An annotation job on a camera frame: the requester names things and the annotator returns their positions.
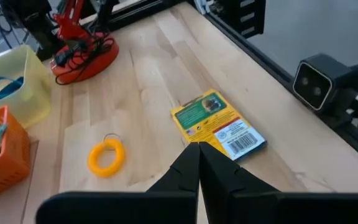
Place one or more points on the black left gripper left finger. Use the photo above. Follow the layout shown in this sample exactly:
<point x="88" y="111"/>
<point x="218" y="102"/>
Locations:
<point x="182" y="177"/>

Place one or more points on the black table-level camera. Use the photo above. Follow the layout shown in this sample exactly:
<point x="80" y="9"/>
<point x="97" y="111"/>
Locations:
<point x="315" y="84"/>

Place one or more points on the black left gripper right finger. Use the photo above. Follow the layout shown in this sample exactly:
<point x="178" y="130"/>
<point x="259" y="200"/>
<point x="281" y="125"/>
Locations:
<point x="222" y="180"/>

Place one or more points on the large blue rubber band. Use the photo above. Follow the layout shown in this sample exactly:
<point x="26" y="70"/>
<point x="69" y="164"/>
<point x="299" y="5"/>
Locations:
<point x="8" y="88"/>

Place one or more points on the orange plastic basket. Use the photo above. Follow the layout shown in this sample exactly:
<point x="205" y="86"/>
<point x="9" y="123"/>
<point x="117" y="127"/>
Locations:
<point x="11" y="155"/>

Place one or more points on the yellow crayon box with barcode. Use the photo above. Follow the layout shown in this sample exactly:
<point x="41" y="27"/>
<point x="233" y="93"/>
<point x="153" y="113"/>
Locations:
<point x="210" y="124"/>

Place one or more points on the yellow spiral coil band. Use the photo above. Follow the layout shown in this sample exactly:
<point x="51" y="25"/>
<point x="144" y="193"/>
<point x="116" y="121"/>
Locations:
<point x="93" y="161"/>

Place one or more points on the red desk lamp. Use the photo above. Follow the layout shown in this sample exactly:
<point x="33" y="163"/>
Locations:
<point x="104" y="62"/>

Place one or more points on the yellow plastic basket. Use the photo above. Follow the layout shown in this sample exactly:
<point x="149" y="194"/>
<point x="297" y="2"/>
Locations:
<point x="33" y="93"/>

